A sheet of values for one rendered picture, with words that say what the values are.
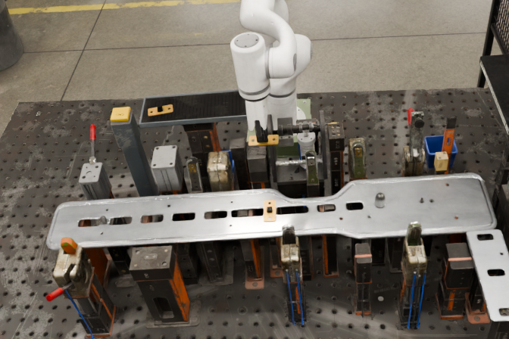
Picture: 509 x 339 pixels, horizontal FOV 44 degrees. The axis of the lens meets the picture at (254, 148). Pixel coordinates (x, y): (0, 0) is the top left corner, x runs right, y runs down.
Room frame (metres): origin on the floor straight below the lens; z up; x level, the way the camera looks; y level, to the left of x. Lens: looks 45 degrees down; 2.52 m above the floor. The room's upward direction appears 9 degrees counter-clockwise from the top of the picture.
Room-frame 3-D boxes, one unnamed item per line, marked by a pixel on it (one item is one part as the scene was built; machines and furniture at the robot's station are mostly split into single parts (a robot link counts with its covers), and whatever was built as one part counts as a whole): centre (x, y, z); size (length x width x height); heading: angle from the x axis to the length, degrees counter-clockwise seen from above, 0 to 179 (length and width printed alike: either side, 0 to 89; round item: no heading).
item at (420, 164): (1.35, -0.50, 0.88); 0.07 x 0.06 x 0.35; 173
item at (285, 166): (1.43, -0.14, 0.94); 0.18 x 0.13 x 0.49; 83
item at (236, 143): (1.46, 0.05, 0.90); 0.05 x 0.05 x 0.40; 83
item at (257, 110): (1.26, -0.03, 1.42); 0.10 x 0.07 x 0.11; 170
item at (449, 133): (1.32, -0.60, 0.95); 0.03 x 0.01 x 0.50; 83
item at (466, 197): (1.23, 0.00, 1.00); 1.38 x 0.22 x 0.02; 83
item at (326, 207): (1.22, -0.19, 0.84); 0.12 x 0.05 x 0.29; 173
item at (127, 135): (1.63, 0.43, 0.92); 0.08 x 0.08 x 0.44; 83
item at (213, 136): (1.60, 0.17, 0.92); 0.10 x 0.08 x 0.45; 83
